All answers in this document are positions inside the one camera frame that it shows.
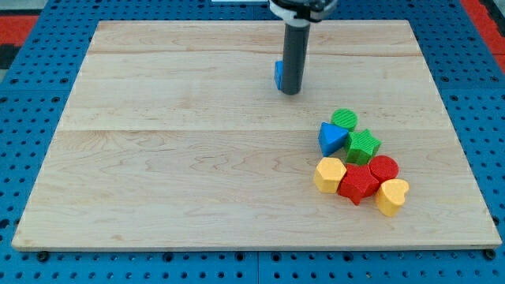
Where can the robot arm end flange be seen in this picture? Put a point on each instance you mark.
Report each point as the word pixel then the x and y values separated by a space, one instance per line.
pixel 304 10

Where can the blue cube block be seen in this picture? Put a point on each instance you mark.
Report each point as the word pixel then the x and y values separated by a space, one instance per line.
pixel 278 74

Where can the green circle block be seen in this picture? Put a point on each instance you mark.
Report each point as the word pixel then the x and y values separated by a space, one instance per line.
pixel 344 118

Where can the red circle block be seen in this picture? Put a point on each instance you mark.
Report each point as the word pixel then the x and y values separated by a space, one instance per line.
pixel 383 168

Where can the blue triangle block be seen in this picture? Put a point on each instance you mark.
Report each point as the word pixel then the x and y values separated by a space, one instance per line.
pixel 331 138

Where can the wooden board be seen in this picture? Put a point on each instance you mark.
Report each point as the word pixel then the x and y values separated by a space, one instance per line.
pixel 175 138

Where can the yellow hexagon block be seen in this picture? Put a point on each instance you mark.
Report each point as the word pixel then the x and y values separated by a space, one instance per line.
pixel 328 174

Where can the green star block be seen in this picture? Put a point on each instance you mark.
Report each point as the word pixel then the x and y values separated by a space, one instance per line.
pixel 361 147

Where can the red star block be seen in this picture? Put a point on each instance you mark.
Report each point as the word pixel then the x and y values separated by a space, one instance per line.
pixel 358 183

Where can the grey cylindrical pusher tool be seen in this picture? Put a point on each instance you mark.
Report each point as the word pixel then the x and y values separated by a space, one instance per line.
pixel 295 44

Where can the yellow heart block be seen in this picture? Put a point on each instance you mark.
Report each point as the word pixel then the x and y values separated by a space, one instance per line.
pixel 391 196

